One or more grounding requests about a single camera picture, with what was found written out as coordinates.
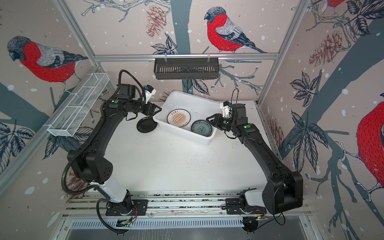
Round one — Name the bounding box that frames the green blue floral plate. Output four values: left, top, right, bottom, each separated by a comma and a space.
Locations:
191, 120, 213, 137

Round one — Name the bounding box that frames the black glossy plate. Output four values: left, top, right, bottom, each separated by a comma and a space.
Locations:
137, 117, 158, 133

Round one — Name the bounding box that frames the white plate orange sunburst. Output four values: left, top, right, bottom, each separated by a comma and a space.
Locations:
167, 109, 191, 128

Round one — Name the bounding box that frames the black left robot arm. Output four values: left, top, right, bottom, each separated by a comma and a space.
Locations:
61, 70, 162, 235

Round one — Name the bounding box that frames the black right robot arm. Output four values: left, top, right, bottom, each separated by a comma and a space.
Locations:
206, 101, 303, 215

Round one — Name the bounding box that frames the white plastic bin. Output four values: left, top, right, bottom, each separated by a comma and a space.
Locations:
154, 91, 222, 146

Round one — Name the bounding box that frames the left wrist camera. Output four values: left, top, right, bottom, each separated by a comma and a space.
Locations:
144, 85, 156, 104

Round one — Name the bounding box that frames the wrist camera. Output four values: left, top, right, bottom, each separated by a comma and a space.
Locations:
144, 85, 156, 104
220, 101, 232, 118

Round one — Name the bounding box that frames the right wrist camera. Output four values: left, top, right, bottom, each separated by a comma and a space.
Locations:
220, 101, 232, 118

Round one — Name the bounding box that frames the black hanging wire basket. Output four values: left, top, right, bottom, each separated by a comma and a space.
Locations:
154, 57, 219, 80

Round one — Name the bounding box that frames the white wire mesh shelf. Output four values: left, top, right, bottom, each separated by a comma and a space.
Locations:
48, 73, 110, 137

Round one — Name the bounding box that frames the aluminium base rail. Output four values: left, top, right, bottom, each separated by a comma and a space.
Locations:
62, 190, 310, 230

